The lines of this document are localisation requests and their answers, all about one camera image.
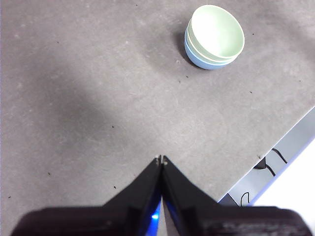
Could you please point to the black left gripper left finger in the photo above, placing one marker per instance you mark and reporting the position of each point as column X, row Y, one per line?
column 103, row 221

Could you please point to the pale green ribbed bowl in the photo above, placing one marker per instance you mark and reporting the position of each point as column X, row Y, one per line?
column 197, row 46
column 217, row 32

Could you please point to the grey metal table frame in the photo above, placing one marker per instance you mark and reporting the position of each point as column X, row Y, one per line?
column 295, row 137

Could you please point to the blue ribbed bowl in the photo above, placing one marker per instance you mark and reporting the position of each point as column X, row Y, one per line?
column 199, row 60

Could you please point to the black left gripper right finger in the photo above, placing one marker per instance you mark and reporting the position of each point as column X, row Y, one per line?
column 233, row 221

